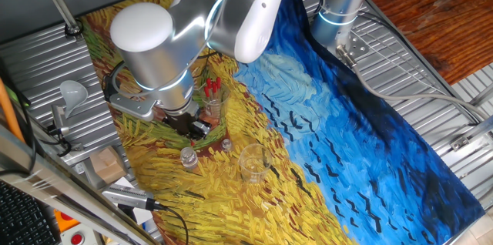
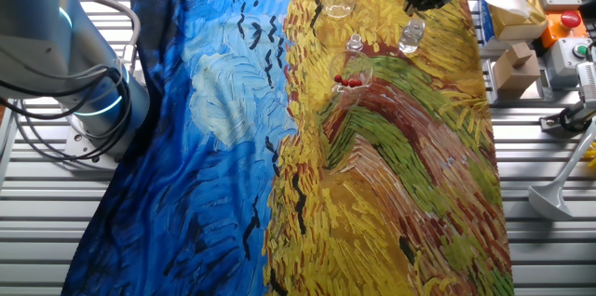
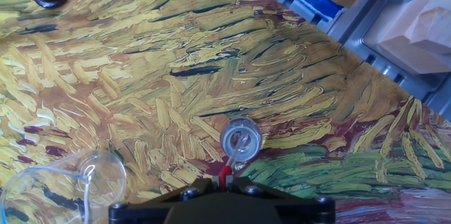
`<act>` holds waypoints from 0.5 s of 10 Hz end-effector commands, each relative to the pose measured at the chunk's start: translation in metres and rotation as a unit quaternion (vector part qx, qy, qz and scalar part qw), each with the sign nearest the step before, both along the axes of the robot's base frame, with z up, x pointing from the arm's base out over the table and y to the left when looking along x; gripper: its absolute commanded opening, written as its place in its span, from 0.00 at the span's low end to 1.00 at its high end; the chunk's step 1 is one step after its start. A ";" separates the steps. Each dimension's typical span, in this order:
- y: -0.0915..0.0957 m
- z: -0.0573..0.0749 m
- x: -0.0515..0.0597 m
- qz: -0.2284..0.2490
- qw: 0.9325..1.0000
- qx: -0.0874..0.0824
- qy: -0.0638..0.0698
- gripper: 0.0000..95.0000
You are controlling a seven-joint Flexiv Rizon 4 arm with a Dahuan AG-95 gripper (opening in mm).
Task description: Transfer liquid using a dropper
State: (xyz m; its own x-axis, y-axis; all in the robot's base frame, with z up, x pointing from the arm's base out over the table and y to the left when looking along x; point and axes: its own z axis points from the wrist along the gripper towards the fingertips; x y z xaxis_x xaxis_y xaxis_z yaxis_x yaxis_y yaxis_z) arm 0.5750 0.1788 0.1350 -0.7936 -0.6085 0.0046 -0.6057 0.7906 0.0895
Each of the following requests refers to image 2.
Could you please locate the clear glass bottle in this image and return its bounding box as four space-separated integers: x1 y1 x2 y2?
398 17 427 55

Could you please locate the small clear glass vial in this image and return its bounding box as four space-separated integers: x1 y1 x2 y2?
345 33 365 53

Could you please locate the yellow blue tissue pack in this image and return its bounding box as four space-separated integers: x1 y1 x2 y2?
475 0 549 49

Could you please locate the brown cardboard box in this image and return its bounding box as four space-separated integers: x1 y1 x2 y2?
492 41 542 93

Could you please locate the orange box red button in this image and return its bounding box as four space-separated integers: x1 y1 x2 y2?
539 9 589 49

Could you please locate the grey box green button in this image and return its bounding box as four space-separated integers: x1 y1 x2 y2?
544 37 593 77

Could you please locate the black table clamp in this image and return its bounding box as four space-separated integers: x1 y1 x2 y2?
538 99 593 135

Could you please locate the yellow plastic piece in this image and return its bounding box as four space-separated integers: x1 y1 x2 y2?
583 141 596 169

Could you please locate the white plastic ladle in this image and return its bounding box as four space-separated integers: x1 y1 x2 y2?
527 117 596 222

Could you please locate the Van Gogh painting tablecloth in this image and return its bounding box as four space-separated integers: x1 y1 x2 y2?
60 0 516 296

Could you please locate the grey base conduit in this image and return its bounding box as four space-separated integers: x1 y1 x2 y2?
76 0 142 72

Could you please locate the silver clamp mounted camera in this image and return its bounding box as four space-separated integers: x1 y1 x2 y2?
576 61 596 112

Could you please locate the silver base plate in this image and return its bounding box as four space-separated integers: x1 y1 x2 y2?
62 123 123 172

